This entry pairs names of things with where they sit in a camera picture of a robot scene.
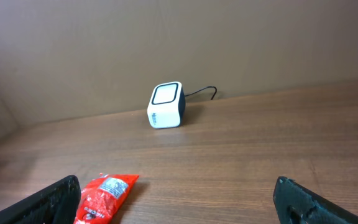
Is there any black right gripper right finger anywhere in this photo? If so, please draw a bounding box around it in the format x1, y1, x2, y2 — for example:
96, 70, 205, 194
273, 176, 358, 224

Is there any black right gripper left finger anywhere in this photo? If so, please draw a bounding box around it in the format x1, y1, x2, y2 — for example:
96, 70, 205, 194
0, 175, 81, 224

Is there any red snack bag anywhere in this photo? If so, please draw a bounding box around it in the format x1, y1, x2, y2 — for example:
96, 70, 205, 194
74, 174, 139, 224

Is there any white barcode scanner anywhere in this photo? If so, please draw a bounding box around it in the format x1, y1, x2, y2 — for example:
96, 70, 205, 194
147, 82, 186, 129

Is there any black scanner cable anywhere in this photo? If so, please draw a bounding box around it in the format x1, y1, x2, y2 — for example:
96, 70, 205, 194
183, 85, 218, 101

